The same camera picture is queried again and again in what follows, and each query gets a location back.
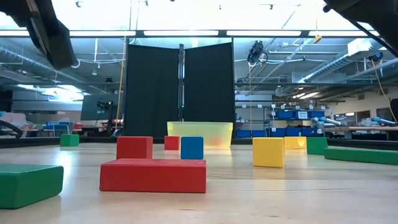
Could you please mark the blue long block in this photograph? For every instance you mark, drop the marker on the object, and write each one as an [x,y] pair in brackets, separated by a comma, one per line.
[191,148]

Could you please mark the black tripod camera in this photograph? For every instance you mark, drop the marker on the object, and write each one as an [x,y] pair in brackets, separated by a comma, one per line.
[104,104]

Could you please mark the red cube block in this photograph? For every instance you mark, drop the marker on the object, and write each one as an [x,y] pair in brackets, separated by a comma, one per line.
[134,147]
[172,143]

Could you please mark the black folding partition screen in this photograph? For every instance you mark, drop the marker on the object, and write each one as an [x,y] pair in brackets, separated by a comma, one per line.
[149,93]

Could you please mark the blue storage bin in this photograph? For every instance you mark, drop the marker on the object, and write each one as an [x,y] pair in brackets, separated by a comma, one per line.
[308,132]
[277,132]
[284,114]
[317,114]
[258,133]
[293,132]
[243,133]

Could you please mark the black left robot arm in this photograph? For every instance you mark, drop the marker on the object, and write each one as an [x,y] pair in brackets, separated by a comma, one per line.
[46,34]

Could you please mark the yellow cube block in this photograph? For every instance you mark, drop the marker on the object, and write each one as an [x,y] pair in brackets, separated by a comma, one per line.
[268,152]

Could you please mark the white ceiling unit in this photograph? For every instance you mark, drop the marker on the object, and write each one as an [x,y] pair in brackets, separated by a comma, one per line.
[360,46]

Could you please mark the yellow translucent plastic bin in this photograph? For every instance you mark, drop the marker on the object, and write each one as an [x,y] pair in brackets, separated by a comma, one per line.
[202,130]

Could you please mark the silver air duct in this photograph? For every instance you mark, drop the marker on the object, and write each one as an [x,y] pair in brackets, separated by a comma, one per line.
[329,67]
[18,59]

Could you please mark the black monitor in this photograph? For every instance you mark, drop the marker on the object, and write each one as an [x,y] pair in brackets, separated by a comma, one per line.
[90,107]

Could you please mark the green cube block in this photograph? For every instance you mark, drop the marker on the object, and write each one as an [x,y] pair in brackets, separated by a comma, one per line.
[317,146]
[69,140]

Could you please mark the green long block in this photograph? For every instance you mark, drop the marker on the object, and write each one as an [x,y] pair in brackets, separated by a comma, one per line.
[360,155]

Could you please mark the blue chair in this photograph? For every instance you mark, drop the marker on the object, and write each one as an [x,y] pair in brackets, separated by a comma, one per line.
[60,129]

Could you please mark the red rectangular block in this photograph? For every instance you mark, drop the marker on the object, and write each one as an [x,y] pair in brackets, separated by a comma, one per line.
[152,177]

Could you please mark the yellow hanging tag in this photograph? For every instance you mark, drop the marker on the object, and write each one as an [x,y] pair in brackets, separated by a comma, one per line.
[317,39]

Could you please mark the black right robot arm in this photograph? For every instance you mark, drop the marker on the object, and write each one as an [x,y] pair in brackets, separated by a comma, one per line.
[373,12]

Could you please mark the green rectangular block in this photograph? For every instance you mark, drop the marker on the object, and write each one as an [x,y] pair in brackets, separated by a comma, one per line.
[28,186]

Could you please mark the wooden workbench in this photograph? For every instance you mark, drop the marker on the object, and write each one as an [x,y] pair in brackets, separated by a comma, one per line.
[357,128]

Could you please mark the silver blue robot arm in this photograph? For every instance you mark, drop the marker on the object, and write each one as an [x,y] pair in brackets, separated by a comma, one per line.
[328,120]
[379,120]

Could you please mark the yellow arch block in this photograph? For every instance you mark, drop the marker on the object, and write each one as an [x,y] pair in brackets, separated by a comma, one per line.
[292,143]

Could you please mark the black overhead frame beam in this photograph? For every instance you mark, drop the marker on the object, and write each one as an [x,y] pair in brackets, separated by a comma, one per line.
[139,33]

